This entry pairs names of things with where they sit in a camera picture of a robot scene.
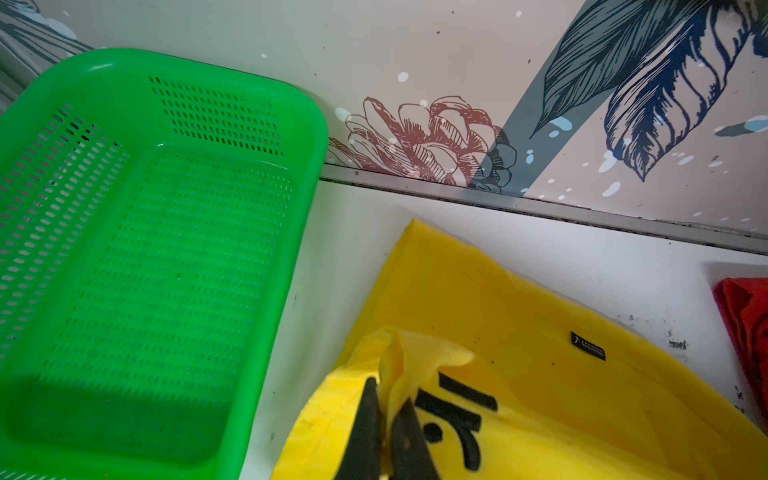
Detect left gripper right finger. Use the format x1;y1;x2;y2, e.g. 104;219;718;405
390;399;440;480

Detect green plastic basket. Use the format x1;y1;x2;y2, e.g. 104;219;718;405
1;49;329;479

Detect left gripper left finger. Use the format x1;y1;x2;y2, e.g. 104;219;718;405
334;377;382;480

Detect yellow shorts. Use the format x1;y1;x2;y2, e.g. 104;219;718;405
273;221;767;479

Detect red shorts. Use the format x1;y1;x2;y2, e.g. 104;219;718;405
713;278;767;419

